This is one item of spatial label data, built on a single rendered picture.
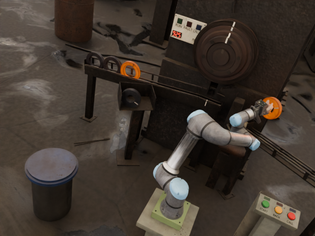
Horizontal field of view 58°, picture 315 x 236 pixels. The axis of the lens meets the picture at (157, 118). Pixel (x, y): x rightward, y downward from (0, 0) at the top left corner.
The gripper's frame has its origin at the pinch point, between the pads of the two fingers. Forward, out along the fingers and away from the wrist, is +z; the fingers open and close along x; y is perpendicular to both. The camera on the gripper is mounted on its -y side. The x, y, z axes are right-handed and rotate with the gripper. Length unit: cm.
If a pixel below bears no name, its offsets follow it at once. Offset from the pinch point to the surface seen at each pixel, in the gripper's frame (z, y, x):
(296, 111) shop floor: 174, -141, 77
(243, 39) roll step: -3.1, 35.7, 34.6
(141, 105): -69, -15, 64
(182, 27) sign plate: -20, 30, 83
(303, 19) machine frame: 33, 47, 19
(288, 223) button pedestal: -42, -24, -60
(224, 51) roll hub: -16, 29, 37
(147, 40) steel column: 70, -110, 323
